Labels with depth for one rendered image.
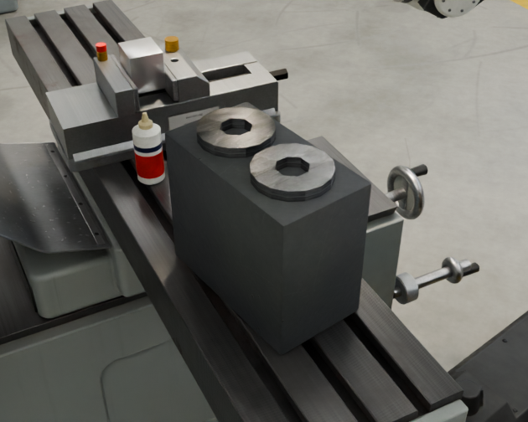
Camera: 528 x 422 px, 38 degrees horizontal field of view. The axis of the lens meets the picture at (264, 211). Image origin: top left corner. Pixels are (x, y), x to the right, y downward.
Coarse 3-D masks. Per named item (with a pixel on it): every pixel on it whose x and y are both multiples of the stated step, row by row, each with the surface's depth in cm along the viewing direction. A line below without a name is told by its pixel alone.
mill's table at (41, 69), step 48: (48, 48) 153; (96, 192) 119; (144, 192) 115; (144, 240) 102; (144, 288) 106; (192, 288) 95; (192, 336) 89; (240, 336) 92; (336, 336) 89; (384, 336) 89; (240, 384) 83; (288, 384) 83; (336, 384) 86; (384, 384) 83; (432, 384) 83
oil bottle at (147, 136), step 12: (144, 120) 107; (132, 132) 108; (144, 132) 108; (156, 132) 108; (144, 144) 108; (156, 144) 109; (144, 156) 109; (156, 156) 110; (144, 168) 110; (156, 168) 111; (144, 180) 112; (156, 180) 112
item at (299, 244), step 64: (192, 128) 89; (256, 128) 87; (192, 192) 88; (256, 192) 79; (320, 192) 78; (192, 256) 95; (256, 256) 82; (320, 256) 81; (256, 320) 88; (320, 320) 88
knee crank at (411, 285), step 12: (444, 264) 160; (456, 264) 158; (468, 264) 161; (396, 276) 155; (408, 276) 154; (420, 276) 157; (432, 276) 157; (444, 276) 158; (456, 276) 158; (396, 288) 154; (408, 288) 153; (420, 288) 157; (396, 300) 157; (408, 300) 154
